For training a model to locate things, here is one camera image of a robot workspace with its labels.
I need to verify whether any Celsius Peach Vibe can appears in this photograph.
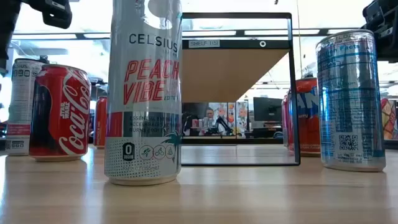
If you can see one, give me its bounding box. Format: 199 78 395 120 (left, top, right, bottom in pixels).
104 0 183 187

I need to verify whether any white Celsius can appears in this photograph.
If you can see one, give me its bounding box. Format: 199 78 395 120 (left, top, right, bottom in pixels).
5 58 47 156

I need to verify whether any black aluminium table frame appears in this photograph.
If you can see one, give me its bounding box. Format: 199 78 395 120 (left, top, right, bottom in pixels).
0 136 398 151

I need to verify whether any black monitor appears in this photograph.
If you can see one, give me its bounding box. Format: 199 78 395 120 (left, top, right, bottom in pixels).
252 96 284 123

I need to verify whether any Coca-Cola Star Wars can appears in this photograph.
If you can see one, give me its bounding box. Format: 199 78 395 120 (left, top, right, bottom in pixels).
29 64 92 162

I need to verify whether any colourful printed poster panel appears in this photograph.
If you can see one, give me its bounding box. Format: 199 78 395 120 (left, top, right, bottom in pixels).
214 101 249 138

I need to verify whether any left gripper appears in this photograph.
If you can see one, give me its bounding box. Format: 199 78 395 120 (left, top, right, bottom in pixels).
21 0 73 30

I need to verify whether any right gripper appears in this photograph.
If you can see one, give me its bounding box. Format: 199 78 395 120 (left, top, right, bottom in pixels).
361 0 398 62

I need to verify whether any wooden shelf with black frame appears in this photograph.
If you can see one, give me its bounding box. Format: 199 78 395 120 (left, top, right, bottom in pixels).
181 12 301 167

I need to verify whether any person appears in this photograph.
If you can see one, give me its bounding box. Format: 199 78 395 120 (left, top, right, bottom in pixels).
202 107 220 137

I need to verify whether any blue silver energy can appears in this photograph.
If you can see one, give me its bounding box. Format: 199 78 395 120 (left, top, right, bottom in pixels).
315 29 387 172

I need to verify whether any colourful patchwork quilt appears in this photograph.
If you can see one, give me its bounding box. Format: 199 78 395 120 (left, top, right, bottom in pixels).
381 98 398 141

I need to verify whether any red soda can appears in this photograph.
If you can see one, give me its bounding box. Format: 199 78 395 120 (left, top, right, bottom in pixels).
281 95 290 147

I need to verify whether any orange Fanta can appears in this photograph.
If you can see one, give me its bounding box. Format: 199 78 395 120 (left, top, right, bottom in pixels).
287 77 322 157
93 95 108 149

